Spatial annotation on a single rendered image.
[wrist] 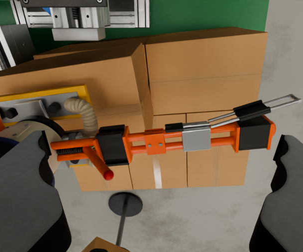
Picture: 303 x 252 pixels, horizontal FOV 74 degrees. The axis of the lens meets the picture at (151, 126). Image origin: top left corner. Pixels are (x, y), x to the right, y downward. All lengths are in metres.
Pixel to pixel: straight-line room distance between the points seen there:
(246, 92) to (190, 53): 0.38
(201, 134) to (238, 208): 2.23
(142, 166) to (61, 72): 0.87
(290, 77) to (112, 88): 1.54
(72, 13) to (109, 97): 0.28
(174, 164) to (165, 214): 1.33
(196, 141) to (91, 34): 0.43
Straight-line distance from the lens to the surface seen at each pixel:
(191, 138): 0.51
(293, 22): 1.87
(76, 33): 0.68
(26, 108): 0.69
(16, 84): 0.89
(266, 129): 0.54
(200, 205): 2.57
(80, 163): 0.76
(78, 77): 0.77
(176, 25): 1.63
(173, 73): 1.12
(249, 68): 1.20
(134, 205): 2.51
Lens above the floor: 1.63
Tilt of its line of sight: 61 degrees down
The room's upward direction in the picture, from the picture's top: 175 degrees counter-clockwise
